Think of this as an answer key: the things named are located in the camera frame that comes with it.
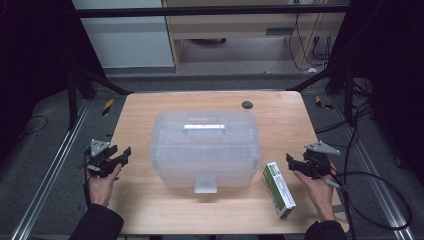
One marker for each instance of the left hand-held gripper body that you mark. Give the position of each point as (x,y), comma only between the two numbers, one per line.
(99,156)

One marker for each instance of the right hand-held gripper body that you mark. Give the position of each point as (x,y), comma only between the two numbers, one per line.
(316,163)

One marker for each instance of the green and white carton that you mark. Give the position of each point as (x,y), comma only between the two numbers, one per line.
(279,191)

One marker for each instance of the clear plastic storage box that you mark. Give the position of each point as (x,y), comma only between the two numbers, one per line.
(203,153)

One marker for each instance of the person's left hand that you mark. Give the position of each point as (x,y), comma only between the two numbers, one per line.
(101,188)

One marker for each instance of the person's right hand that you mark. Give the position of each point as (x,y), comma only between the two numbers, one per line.
(320,196)

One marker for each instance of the yellow black striped tape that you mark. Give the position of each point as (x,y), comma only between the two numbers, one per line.
(107,107)
(322,104)

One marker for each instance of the black metal stand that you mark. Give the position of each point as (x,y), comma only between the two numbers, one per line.
(71,100)
(348,93)

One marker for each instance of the white cabinet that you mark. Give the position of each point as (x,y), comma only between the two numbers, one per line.
(126,43)

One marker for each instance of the black curtain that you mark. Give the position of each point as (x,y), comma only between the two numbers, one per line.
(33,66)
(396,83)

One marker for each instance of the light wooden desk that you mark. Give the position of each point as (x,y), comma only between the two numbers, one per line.
(233,28)

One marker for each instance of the black horizontal bar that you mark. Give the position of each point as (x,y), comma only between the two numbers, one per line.
(200,11)

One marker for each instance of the aluminium floor rail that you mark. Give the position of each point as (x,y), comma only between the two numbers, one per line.
(376,186)
(50,170)

